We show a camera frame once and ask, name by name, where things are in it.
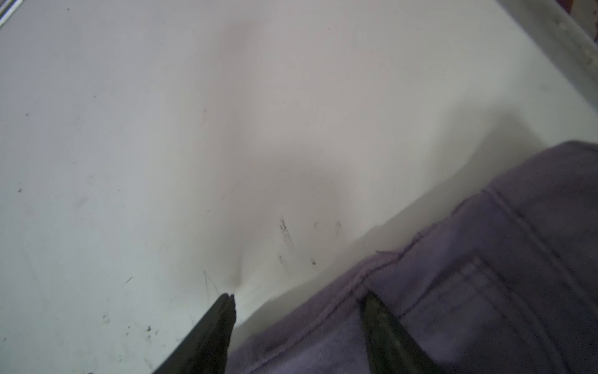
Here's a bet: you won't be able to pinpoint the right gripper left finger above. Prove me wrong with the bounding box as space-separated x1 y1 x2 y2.
154 294 236 374

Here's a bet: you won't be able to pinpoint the purple trousers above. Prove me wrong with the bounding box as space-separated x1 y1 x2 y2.
227 141 597 373

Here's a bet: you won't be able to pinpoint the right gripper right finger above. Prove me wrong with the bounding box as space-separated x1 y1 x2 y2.
360 292 442 374

